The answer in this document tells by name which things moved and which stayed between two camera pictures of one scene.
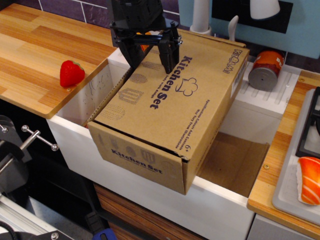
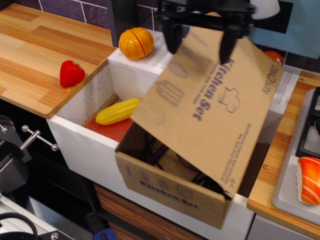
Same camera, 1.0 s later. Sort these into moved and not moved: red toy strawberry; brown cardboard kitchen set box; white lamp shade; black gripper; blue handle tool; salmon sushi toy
Moved: brown cardboard kitchen set box; black gripper
Not moved: red toy strawberry; white lamp shade; blue handle tool; salmon sushi toy
